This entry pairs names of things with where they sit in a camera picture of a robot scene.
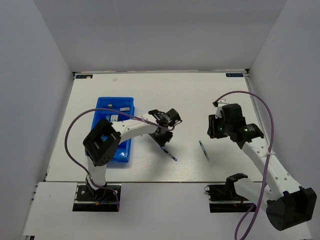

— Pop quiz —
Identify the left table corner label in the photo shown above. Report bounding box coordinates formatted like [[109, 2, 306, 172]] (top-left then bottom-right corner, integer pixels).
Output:
[[75, 74, 93, 79]]

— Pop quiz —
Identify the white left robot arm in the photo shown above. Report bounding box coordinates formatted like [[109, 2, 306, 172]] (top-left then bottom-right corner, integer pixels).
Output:
[[83, 108, 182, 200]]

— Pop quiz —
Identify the grey white eraser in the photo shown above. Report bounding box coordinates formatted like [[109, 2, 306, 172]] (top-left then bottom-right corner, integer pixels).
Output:
[[119, 107, 130, 112]]

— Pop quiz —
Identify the blue plastic organizer tray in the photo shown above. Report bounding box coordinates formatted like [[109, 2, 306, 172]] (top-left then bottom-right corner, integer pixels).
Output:
[[91, 96, 135, 163]]

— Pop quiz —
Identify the right table corner label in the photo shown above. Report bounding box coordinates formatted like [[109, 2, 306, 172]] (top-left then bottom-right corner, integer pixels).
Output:
[[225, 72, 244, 78]]

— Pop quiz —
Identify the table corner label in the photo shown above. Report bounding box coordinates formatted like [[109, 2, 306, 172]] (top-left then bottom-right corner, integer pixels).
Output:
[[75, 74, 93, 79], [225, 72, 244, 78]]

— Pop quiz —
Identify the blue cleaning gel jar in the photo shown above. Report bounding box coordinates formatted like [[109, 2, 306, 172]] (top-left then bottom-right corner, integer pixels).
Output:
[[105, 114, 120, 122]]

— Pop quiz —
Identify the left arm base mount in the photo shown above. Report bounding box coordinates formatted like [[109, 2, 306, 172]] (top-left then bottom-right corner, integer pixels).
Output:
[[72, 184, 121, 213]]

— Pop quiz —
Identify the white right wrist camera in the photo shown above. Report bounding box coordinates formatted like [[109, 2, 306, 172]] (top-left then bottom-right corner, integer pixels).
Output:
[[212, 98, 229, 119]]

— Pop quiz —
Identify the green ink pen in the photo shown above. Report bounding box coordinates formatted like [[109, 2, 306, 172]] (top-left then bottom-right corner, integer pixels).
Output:
[[198, 140, 210, 161]]

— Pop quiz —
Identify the blue ink pen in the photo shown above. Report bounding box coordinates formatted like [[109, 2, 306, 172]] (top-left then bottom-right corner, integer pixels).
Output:
[[161, 147, 178, 162]]

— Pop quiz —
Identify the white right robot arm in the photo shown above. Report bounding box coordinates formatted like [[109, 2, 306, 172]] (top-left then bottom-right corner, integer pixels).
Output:
[[207, 100, 317, 231]]

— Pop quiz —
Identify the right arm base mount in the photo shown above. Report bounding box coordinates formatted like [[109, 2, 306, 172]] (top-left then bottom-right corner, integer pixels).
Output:
[[204, 184, 256, 213]]

